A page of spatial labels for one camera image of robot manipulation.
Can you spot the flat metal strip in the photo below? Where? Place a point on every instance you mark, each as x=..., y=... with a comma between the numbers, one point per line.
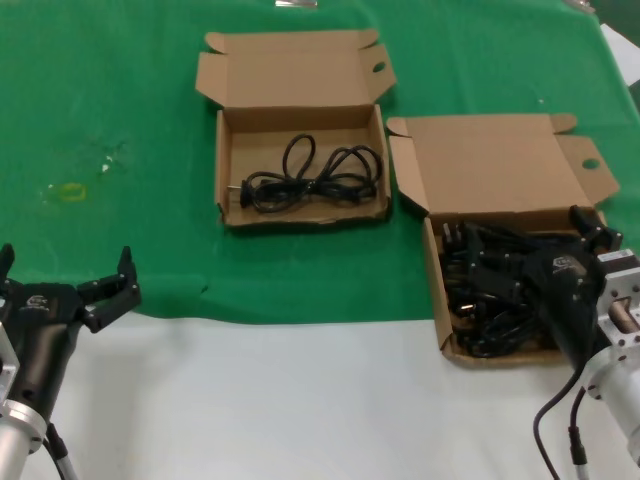
x=296, y=2

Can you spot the green table cloth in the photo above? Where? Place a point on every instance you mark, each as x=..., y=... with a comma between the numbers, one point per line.
x=125, y=100

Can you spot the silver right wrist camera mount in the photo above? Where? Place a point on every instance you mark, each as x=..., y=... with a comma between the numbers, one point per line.
x=622, y=285

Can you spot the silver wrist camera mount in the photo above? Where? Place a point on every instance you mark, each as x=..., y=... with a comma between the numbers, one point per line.
x=6, y=370
x=622, y=285

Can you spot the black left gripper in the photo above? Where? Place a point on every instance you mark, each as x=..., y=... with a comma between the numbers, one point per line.
x=40, y=325

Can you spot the small metal object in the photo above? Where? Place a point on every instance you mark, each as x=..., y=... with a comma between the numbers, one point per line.
x=582, y=4

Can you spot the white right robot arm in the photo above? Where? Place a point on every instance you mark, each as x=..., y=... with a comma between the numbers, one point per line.
x=615, y=395

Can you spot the small white scrap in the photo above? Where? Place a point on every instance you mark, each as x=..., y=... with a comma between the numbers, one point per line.
x=105, y=168

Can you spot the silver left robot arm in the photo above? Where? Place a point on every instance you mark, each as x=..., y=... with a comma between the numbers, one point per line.
x=15, y=440

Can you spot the white paper sheet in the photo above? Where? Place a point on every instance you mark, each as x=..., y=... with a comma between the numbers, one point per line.
x=620, y=42

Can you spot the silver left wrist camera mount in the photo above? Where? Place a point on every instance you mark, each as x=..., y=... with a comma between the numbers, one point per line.
x=6, y=370

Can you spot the open brown cardboard box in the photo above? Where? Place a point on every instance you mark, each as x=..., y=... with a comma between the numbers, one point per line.
x=490, y=165
x=300, y=75

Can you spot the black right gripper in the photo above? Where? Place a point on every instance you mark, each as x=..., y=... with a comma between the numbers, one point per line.
x=565, y=295

